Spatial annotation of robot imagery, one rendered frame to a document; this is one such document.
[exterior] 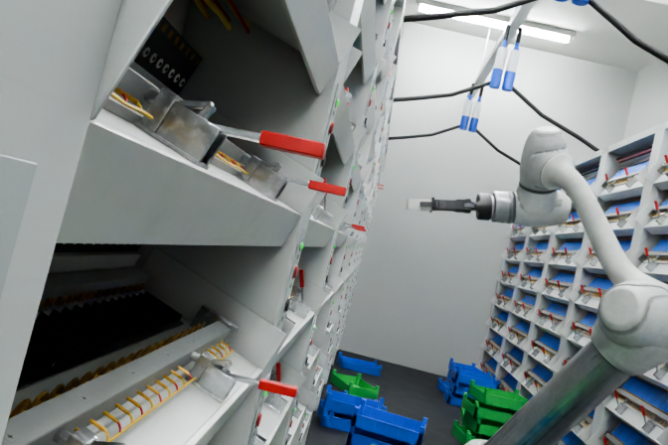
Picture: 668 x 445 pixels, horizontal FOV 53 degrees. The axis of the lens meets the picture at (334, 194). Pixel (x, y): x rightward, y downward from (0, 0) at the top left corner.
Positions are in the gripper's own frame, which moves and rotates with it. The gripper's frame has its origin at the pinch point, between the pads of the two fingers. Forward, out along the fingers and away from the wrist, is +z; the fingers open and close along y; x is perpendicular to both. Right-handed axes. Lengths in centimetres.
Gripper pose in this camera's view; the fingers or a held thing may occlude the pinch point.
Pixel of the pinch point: (417, 205)
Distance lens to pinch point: 190.9
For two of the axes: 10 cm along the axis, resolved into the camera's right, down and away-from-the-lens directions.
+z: -10.0, -0.3, 0.6
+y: 0.6, 0.8, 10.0
